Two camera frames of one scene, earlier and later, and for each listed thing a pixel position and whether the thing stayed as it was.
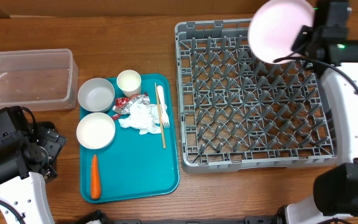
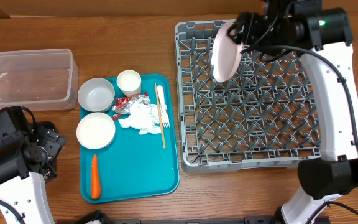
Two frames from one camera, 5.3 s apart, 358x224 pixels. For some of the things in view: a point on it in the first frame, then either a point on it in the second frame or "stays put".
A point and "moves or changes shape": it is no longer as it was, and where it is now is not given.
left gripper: (50, 140) stays put
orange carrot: (95, 180) stays put
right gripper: (303, 34) to (250, 24)
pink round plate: (275, 27) moves or changes shape
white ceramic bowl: (96, 130) stays put
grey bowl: (96, 94) stays put
